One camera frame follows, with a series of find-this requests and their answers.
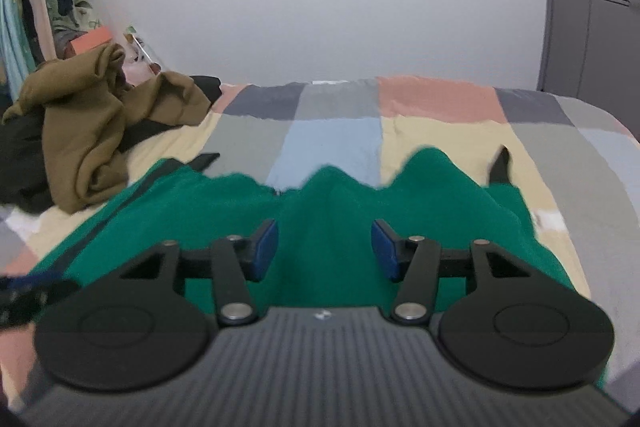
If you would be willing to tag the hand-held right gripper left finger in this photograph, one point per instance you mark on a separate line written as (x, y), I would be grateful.
(265, 252)

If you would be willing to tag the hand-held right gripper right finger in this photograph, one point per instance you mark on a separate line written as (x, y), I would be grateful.
(386, 252)

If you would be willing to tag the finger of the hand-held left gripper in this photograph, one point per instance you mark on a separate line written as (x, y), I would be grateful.
(30, 302)

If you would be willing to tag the green printed sweatshirt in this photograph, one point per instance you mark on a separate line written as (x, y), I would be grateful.
(325, 207)

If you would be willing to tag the checkered bed sheet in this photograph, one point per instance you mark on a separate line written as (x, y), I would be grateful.
(340, 132)

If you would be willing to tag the black garment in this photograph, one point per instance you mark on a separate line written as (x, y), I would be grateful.
(20, 167)

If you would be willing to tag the brown hoodie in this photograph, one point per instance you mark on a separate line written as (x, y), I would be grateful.
(80, 132)

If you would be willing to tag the white plastic bag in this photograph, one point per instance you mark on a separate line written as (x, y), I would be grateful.
(139, 62)

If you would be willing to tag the pink box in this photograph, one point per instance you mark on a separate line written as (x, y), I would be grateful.
(92, 39)

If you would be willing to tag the camouflage cloth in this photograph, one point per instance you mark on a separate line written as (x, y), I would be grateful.
(80, 19)

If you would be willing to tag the grey door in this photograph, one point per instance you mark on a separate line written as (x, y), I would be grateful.
(590, 37)

